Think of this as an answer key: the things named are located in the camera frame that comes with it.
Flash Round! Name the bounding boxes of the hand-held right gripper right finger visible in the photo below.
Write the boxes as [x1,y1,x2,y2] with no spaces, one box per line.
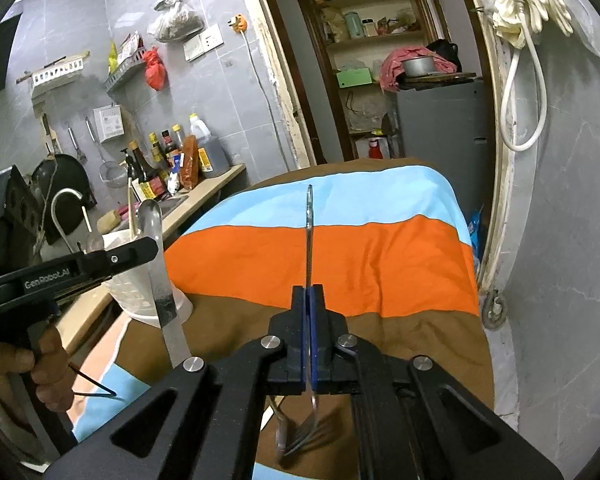
[309,284,564,480]

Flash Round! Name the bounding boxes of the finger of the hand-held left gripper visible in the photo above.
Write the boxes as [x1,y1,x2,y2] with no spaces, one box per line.
[79,236,160,287]

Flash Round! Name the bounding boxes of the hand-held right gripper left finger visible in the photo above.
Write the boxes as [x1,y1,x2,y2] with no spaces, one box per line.
[42,285,311,480]

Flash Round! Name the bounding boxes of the white plastic utensil holder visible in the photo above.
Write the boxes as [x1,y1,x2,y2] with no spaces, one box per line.
[103,231,196,322]

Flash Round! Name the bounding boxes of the steel spatula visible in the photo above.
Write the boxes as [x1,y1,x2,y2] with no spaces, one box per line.
[136,198,191,368]

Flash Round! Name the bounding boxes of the steel fork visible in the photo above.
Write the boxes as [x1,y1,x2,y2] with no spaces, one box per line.
[275,184,327,457]

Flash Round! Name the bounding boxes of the person's left hand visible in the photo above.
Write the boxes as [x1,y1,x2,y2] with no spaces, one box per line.
[0,326,77,412]

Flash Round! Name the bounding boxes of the beige loofah sponge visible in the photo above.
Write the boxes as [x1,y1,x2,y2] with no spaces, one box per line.
[97,211,124,235]

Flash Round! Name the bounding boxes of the wooden chopsticks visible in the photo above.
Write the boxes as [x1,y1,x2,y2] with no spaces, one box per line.
[127,170,142,239]

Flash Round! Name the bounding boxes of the metal strainer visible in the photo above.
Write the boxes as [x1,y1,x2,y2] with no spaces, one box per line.
[84,117,129,189]

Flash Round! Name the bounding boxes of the tall dark sauce bottle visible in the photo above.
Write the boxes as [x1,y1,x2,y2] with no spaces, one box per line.
[127,141,164,202]

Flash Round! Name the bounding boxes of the curved metal faucet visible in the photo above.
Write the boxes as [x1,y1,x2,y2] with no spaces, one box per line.
[50,188,89,254]

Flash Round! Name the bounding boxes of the black wok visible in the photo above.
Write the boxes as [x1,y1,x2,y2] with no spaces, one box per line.
[31,155,99,227]

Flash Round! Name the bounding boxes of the beige kitchen counter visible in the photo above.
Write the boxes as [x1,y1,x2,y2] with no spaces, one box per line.
[55,163,247,352]

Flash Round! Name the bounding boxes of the yellow capped sauce bottle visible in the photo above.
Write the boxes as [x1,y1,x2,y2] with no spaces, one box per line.
[147,132,169,182]

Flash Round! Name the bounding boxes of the orange blue brown striped cloth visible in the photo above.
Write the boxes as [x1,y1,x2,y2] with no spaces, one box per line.
[72,157,496,480]

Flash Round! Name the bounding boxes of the red seasoning packet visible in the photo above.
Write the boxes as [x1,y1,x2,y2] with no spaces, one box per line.
[179,137,201,191]

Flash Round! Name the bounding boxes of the red capped sauce bottle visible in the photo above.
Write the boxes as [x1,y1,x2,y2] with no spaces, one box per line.
[160,129,179,162]

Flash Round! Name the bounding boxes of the hanging metal spatula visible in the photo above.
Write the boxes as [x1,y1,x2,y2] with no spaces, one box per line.
[67,122,89,164]

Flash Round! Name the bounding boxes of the large dark sauce jug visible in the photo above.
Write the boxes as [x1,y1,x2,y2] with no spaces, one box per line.
[188,113,231,179]

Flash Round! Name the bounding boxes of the metal pipe fitting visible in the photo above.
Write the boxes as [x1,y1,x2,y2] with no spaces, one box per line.
[482,287,506,331]

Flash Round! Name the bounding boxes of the red plastic bag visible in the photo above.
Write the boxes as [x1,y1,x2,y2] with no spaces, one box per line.
[143,47,169,92]

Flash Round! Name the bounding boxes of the blue plastic bag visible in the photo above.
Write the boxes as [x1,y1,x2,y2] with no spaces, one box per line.
[467,209,483,262]

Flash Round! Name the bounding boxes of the wooden rolling pin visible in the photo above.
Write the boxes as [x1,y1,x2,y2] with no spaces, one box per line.
[15,50,91,85]

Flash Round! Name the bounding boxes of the red white snack packet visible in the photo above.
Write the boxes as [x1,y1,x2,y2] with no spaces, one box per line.
[118,31,144,64]

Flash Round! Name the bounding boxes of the grey cabinet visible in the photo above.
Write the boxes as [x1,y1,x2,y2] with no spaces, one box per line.
[394,77,496,222]

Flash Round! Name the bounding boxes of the clear bag of dried goods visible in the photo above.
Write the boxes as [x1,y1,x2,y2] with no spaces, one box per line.
[147,0,206,44]

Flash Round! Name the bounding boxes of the green box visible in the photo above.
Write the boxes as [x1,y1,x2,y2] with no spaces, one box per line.
[335,67,374,89]

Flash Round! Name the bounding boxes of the wooden pantry shelf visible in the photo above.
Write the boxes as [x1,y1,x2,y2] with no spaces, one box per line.
[285,0,444,162]

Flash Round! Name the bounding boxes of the red cloth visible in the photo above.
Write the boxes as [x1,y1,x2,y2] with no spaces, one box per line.
[379,45,459,92]

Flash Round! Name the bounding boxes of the metal pot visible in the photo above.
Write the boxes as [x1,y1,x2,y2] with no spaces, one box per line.
[401,54,436,79]

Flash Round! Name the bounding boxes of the black bag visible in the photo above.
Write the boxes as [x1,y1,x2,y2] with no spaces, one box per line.
[426,38,462,74]

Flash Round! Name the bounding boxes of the green thermos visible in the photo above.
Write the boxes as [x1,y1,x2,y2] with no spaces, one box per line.
[343,9,365,40]

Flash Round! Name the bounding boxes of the cream rubber gloves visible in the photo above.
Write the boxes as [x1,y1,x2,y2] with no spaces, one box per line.
[472,0,574,52]

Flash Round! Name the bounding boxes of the hanging clear plastic bag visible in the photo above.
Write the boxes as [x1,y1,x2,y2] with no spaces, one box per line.
[554,0,600,62]

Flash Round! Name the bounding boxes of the white wall box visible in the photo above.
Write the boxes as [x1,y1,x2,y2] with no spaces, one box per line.
[92,103,126,141]

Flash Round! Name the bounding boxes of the black wire loop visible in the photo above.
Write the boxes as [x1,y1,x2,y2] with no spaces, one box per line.
[71,364,119,399]

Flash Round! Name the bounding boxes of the grey wall shelf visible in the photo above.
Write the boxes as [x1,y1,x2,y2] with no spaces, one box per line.
[104,52,149,94]

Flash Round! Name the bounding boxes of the white wall rack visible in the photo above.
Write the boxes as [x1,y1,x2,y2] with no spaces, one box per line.
[31,57,89,89]

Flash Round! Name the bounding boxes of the white wall socket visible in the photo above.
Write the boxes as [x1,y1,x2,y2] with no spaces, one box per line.
[182,24,225,63]

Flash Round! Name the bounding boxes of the cream door frame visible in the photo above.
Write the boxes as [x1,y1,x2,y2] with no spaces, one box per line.
[229,0,512,313]

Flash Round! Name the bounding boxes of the white hose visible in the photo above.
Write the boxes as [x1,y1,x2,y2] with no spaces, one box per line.
[499,24,549,152]

